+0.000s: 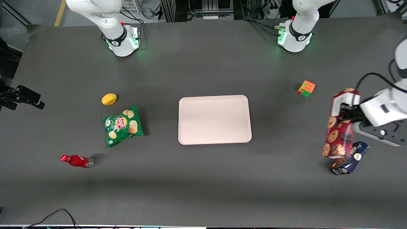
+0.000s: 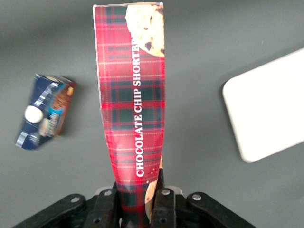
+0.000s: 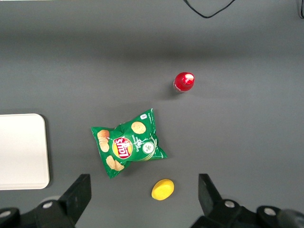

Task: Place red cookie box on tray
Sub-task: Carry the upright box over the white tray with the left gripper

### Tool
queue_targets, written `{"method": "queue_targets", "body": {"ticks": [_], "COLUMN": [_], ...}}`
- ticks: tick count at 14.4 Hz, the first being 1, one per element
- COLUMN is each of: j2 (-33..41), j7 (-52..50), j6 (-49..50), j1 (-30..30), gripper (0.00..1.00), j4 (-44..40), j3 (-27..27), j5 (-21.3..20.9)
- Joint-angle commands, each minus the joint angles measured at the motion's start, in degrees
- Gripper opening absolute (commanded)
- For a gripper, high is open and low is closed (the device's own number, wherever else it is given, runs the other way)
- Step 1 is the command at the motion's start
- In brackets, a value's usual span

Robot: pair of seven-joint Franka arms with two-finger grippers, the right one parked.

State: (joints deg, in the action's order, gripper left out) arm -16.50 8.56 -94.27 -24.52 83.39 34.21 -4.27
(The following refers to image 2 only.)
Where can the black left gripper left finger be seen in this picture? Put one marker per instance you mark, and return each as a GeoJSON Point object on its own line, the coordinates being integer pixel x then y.
{"type": "Point", "coordinates": [99, 211]}

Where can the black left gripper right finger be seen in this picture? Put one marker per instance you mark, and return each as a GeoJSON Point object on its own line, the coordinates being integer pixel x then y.
{"type": "Point", "coordinates": [166, 209]}

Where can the red tartan cookie box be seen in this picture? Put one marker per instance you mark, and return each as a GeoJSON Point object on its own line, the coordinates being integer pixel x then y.
{"type": "Point", "coordinates": [126, 99]}

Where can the dark blue cookie box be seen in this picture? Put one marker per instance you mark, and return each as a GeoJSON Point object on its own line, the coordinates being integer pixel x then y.
{"type": "Point", "coordinates": [40, 111]}

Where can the white rectangular tray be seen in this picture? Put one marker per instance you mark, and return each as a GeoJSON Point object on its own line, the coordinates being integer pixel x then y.
{"type": "Point", "coordinates": [268, 104]}

